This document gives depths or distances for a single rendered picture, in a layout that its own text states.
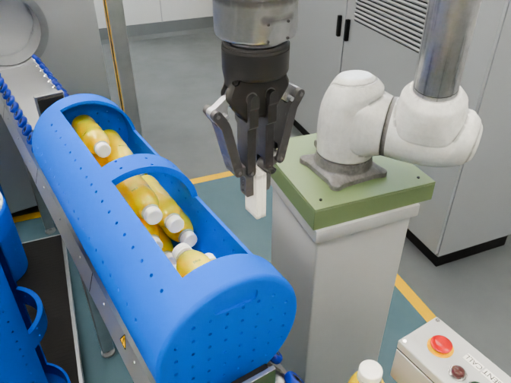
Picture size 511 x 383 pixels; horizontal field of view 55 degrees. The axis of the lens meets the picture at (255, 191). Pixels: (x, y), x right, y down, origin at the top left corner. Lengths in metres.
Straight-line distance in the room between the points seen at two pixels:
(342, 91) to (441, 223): 1.45
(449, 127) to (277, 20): 0.76
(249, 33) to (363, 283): 1.12
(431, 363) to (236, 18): 0.64
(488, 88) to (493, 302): 1.04
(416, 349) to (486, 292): 1.82
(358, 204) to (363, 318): 0.48
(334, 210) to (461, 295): 1.50
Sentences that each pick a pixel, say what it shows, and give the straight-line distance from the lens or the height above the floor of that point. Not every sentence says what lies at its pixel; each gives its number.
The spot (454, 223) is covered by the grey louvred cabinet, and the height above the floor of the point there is 0.29.
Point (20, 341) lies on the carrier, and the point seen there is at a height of 0.62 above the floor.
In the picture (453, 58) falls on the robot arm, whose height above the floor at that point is 1.44.
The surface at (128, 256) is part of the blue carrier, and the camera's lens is 0.93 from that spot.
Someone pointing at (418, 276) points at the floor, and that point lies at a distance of 2.70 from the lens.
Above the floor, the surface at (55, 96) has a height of 1.08.
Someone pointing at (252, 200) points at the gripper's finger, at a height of 1.42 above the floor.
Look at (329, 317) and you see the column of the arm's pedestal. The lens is 1.56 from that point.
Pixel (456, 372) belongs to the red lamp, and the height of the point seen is 1.11.
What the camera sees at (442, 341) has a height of 1.11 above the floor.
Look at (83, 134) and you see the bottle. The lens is 1.41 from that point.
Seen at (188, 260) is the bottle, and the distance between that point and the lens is 0.93.
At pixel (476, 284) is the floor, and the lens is 2.76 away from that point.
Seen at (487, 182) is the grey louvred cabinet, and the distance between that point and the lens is 2.59.
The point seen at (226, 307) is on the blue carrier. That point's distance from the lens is 0.83.
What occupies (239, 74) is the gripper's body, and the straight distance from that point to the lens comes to 0.54.
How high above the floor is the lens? 1.80
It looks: 35 degrees down
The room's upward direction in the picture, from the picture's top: straight up
